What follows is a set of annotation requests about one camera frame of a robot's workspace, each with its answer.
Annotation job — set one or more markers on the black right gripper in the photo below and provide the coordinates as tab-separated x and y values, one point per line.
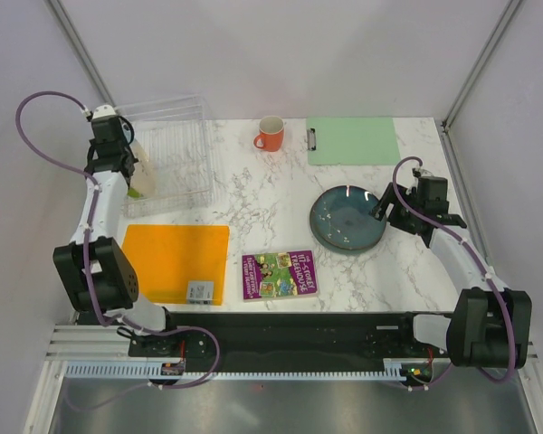
381	206

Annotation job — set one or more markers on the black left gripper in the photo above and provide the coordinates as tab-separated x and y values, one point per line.
128	148

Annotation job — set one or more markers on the green rimmed grey plate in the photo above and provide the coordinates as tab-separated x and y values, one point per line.
144	178

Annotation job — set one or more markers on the dark blue plate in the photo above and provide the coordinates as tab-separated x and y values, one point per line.
342	213

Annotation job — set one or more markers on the large teal plate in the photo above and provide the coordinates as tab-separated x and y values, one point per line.
344	250

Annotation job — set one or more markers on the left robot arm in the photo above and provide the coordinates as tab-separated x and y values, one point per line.
94	270

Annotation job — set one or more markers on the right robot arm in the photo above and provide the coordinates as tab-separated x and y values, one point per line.
489	326

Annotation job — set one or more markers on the small green plate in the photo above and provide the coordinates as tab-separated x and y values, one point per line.
135	194

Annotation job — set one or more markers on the green clipboard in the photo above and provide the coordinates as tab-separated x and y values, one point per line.
352	141

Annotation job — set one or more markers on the orange cutting board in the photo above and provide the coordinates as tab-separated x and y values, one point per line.
166	257

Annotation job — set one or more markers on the orange mug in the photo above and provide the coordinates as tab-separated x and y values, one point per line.
271	134

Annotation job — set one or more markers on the purple treehouse book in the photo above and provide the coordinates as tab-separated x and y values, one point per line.
285	274

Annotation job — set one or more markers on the small grey box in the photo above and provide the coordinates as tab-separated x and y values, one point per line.
200	292

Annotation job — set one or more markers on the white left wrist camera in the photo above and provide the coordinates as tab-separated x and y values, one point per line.
103	111

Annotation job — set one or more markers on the white wire dish rack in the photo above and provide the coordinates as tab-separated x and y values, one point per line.
175	135

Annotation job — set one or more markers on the right aluminium frame post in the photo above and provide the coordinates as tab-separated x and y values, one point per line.
488	49

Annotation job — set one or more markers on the aluminium frame post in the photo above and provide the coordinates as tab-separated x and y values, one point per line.
73	38
488	49

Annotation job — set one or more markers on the left aluminium frame post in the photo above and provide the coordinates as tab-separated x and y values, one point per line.
73	38

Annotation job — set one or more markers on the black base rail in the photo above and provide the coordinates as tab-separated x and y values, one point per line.
287	340

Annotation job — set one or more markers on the white slotted cable duct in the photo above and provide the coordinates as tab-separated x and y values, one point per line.
390	371

